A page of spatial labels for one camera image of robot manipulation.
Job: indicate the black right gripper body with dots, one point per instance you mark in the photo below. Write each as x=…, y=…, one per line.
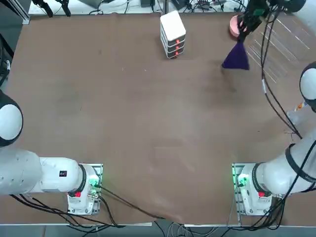
x=251, y=11

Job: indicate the purple cloth towel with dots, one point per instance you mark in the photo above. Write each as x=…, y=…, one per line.
x=237, y=59

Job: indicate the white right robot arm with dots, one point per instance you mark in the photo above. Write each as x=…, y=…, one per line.
x=276, y=172

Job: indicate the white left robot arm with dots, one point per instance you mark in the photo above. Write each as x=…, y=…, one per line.
x=24, y=172

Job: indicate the clear acrylic storage rack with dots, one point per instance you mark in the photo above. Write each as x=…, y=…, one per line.
x=288, y=47

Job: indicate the pink bowl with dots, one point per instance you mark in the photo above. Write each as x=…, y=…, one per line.
x=233, y=27

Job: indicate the white mini drawer cabinet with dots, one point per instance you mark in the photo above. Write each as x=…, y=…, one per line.
x=172, y=24

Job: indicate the clear bottle blue cap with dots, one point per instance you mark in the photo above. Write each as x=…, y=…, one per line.
x=295, y=114

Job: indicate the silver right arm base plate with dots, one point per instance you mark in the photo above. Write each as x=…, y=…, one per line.
x=237, y=205

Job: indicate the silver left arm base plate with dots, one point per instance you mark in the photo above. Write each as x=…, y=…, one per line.
x=98, y=170

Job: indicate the aluminium frame rail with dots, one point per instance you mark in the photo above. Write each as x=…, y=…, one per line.
x=23, y=14

